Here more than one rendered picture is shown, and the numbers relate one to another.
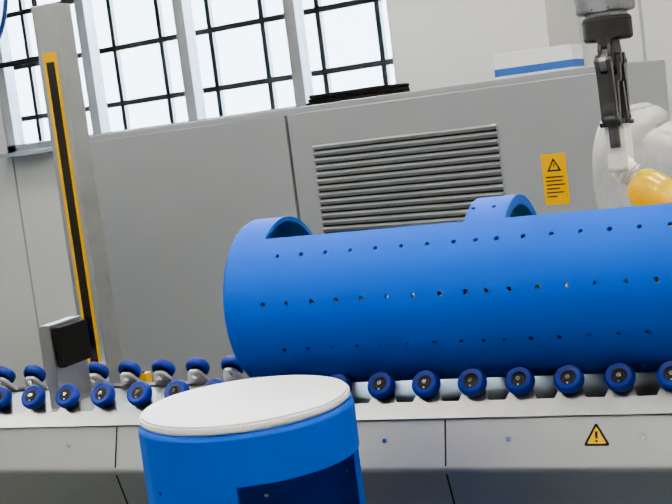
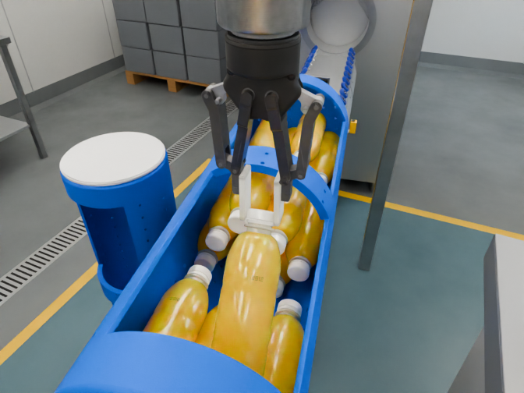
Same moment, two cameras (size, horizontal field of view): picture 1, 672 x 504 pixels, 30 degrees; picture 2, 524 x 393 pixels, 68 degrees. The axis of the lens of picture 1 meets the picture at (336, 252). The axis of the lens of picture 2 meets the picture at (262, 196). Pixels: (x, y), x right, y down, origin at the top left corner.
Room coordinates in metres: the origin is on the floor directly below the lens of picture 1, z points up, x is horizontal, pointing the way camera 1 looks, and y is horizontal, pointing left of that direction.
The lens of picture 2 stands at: (1.86, -0.85, 1.59)
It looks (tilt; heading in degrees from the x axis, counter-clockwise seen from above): 36 degrees down; 80
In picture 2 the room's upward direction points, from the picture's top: straight up
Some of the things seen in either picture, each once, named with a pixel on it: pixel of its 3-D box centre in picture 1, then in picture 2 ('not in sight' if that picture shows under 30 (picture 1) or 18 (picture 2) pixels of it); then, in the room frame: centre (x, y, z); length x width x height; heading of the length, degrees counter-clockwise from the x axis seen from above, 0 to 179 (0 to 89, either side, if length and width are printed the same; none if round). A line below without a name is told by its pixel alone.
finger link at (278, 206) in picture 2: (622, 146); (278, 198); (1.95, -0.46, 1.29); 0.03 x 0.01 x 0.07; 66
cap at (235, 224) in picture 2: not in sight; (240, 220); (1.91, -0.35, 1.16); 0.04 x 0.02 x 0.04; 156
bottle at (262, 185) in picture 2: not in sight; (255, 186); (1.95, -0.25, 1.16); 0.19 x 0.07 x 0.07; 66
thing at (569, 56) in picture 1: (538, 61); not in sight; (3.78, -0.67, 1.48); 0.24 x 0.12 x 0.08; 64
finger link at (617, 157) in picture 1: (616, 148); (245, 192); (1.91, -0.44, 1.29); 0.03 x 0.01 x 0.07; 66
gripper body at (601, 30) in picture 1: (609, 45); (263, 75); (1.93, -0.45, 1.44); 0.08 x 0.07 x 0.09; 156
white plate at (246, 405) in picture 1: (245, 403); (114, 156); (1.62, 0.14, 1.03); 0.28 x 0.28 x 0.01
